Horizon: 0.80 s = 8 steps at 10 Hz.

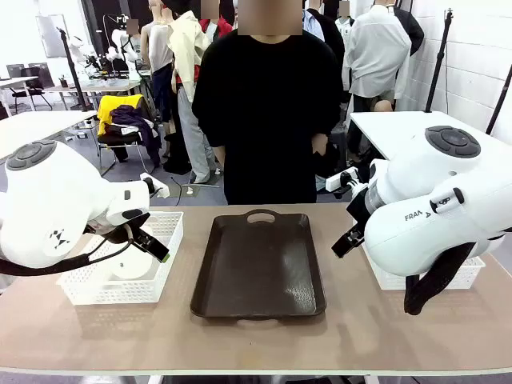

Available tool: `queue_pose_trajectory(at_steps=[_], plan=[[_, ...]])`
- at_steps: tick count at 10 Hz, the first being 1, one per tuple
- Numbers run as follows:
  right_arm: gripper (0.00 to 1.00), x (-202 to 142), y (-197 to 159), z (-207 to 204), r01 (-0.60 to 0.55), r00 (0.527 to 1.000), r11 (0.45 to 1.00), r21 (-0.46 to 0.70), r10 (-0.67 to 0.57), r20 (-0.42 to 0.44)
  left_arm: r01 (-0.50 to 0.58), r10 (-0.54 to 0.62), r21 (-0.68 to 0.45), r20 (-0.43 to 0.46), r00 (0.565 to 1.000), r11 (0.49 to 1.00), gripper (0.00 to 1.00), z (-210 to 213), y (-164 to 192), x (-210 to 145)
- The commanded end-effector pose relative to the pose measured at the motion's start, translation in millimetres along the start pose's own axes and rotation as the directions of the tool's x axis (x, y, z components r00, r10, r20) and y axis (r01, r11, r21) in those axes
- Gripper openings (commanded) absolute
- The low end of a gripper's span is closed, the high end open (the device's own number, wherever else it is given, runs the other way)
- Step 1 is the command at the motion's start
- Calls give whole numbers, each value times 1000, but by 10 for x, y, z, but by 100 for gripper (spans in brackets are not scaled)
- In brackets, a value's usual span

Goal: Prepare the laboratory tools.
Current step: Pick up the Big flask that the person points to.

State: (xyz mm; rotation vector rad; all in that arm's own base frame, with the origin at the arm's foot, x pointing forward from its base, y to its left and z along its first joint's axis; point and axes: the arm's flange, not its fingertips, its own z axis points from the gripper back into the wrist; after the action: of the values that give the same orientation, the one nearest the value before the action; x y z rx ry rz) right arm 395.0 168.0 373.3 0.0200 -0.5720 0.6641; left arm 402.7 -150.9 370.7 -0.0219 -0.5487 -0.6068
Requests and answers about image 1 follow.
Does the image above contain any mannequin with white tank top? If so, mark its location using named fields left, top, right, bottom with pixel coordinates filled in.
left=139, top=0, right=178, bottom=125

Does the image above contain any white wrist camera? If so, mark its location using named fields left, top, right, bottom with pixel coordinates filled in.
left=139, top=172, right=171, bottom=199
left=325, top=166, right=366, bottom=199

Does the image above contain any yellow garment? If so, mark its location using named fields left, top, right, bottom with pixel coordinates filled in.
left=96, top=94, right=146, bottom=137

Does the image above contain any grey whiteboard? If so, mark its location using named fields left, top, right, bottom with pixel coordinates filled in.
left=34, top=14, right=70, bottom=59

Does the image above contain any metal frame chair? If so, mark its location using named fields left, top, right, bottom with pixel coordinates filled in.
left=97, top=131, right=150, bottom=170

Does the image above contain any black tripod stand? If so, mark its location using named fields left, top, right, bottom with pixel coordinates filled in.
left=424, top=7, right=455, bottom=114
left=55, top=26, right=95, bottom=113

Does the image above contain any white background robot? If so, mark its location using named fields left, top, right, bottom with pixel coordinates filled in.
left=104, top=13, right=142, bottom=74

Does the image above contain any dark purple garment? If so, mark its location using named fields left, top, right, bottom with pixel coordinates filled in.
left=109, top=104, right=162, bottom=166

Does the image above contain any white table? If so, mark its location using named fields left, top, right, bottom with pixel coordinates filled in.
left=349, top=110, right=512, bottom=161
left=0, top=110, right=99, bottom=161

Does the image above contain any dark brown plastic tray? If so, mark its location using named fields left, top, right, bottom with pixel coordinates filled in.
left=190, top=208, right=328, bottom=322

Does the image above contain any mannequin with black jacket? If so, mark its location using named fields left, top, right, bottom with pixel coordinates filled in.
left=393, top=5, right=426, bottom=58

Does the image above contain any white perforated plastic basket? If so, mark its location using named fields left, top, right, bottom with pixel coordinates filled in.
left=55, top=210, right=185, bottom=306
left=362, top=239, right=486, bottom=291

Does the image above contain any person in black sweater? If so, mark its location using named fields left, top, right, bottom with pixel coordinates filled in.
left=191, top=28, right=346, bottom=206

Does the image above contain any mannequin with white shirt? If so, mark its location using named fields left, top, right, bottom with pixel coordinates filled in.
left=342, top=2, right=413, bottom=114

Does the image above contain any mannequin with beige jacket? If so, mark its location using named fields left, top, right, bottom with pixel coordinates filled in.
left=166, top=8, right=220, bottom=185

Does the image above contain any black left arm cable sleeve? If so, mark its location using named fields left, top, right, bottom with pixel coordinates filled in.
left=0, top=226, right=135, bottom=278

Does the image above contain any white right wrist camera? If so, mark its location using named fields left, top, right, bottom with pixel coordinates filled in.
left=325, top=166, right=366, bottom=199

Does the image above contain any black slanted stand pole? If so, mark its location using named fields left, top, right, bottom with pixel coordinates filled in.
left=485, top=63, right=512, bottom=135

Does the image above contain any person in red top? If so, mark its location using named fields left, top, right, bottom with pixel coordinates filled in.
left=198, top=6, right=234, bottom=43

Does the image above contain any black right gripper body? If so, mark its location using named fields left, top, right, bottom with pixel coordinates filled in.
left=346, top=186, right=379, bottom=234

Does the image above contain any translucent white conical flask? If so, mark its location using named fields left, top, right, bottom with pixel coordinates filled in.
left=109, top=244, right=159, bottom=282

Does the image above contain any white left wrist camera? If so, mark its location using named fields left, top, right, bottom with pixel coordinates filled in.
left=139, top=172, right=171, bottom=199

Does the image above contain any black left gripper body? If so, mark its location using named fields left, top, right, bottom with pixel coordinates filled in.
left=104, top=211, right=152, bottom=245

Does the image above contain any black office chair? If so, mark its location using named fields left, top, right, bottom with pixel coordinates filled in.
left=5, top=62, right=54, bottom=114

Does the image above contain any person's left hand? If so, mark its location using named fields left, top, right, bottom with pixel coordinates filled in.
left=311, top=133, right=330, bottom=155

